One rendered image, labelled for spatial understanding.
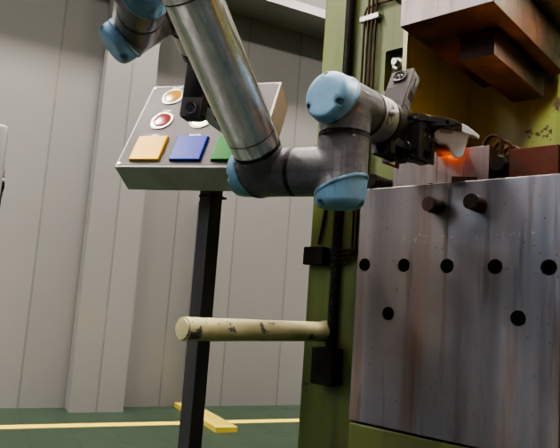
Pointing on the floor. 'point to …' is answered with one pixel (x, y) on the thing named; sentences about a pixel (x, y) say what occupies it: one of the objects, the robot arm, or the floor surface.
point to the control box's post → (195, 396)
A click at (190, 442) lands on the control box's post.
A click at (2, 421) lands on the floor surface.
